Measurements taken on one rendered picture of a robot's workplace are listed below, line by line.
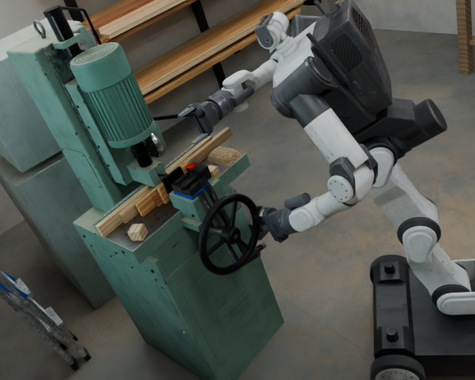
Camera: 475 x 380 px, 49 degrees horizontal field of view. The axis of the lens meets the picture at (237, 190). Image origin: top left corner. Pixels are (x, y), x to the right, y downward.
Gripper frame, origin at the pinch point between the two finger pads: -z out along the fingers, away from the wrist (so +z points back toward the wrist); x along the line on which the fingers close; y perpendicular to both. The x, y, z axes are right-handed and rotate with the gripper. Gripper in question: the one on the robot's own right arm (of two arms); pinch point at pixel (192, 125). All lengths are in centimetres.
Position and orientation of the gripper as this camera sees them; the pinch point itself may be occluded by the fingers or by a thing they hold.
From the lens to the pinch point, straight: 180.9
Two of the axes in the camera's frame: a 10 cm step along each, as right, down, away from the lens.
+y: -6.5, -0.5, 7.6
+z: 6.4, -5.8, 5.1
